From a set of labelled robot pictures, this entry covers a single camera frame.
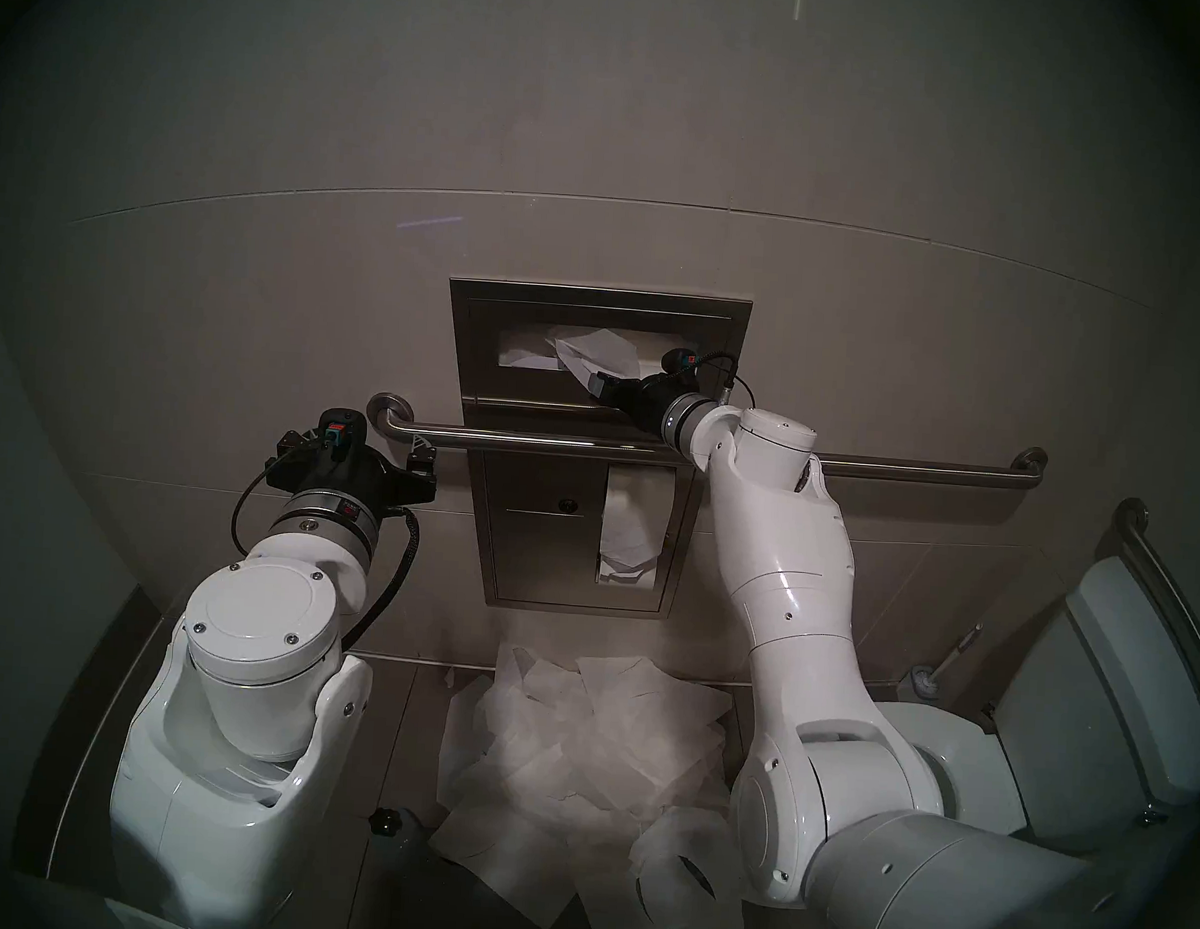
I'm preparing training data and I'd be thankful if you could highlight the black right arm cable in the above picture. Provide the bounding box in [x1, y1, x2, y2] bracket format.
[696, 351, 759, 410]

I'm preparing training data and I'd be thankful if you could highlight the long steel grab bar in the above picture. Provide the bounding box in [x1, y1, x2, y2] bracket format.
[363, 392, 1049, 491]

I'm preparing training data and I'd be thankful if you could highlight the stainless steel wall dispenser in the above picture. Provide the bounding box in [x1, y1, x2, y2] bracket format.
[430, 277, 755, 625]

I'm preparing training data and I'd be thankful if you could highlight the white toilet with tank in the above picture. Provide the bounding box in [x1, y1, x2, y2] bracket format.
[866, 541, 1200, 852]

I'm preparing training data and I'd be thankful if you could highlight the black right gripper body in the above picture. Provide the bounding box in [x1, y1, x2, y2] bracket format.
[617, 369, 694, 434]

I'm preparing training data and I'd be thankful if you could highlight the white toilet paper roll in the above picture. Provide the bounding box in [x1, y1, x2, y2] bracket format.
[594, 460, 677, 590]

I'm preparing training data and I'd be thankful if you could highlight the toilet brush with holder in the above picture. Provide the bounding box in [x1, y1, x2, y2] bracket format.
[893, 616, 983, 702]

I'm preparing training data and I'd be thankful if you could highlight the white paper seat cover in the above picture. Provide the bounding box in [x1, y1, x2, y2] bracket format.
[472, 707, 668, 823]
[571, 652, 736, 742]
[492, 643, 583, 714]
[549, 326, 640, 384]
[424, 803, 585, 929]
[624, 805, 753, 929]

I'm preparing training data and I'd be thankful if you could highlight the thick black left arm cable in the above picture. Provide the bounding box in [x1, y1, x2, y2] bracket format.
[343, 500, 427, 657]

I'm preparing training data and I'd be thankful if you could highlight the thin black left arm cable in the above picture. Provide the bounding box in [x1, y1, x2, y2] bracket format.
[229, 454, 296, 564]

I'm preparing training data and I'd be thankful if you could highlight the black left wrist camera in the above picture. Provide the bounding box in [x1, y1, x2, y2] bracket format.
[318, 407, 371, 464]

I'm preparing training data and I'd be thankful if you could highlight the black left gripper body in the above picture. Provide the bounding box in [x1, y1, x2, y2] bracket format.
[263, 441, 439, 509]

